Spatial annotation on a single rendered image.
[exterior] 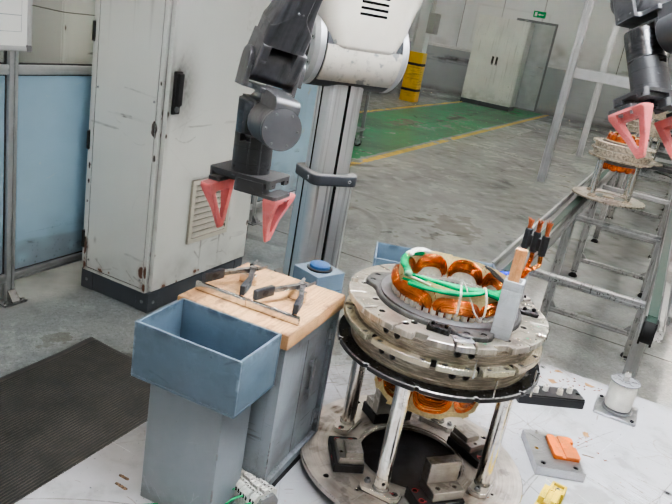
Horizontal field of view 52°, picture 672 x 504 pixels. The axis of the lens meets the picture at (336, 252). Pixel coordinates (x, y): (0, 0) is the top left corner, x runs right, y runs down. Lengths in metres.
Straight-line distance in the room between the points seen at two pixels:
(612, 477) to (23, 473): 1.72
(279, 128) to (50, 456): 1.76
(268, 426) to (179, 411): 0.14
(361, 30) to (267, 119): 0.51
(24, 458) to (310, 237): 1.36
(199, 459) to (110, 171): 2.49
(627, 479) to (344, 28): 0.99
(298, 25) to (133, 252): 2.53
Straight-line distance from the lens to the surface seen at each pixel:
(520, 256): 1.00
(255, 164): 1.00
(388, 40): 1.41
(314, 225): 1.48
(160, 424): 1.03
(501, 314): 1.02
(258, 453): 1.09
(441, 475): 1.15
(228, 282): 1.12
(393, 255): 1.45
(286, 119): 0.92
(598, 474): 1.43
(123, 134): 3.30
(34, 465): 2.46
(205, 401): 0.95
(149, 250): 3.33
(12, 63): 3.22
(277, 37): 0.96
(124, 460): 1.19
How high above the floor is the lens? 1.50
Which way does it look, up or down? 19 degrees down
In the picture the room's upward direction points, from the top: 10 degrees clockwise
